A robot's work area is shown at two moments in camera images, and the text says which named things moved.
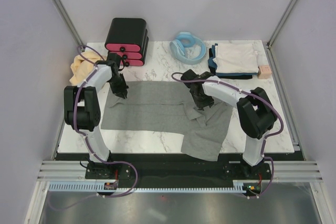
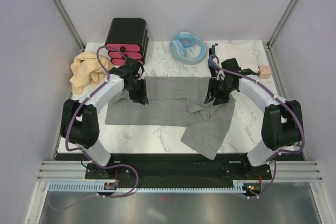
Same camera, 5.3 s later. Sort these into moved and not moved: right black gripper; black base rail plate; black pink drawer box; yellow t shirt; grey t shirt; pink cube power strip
Moved: grey t shirt; right black gripper
Not moved: yellow t shirt; black base rail plate; pink cube power strip; black pink drawer box
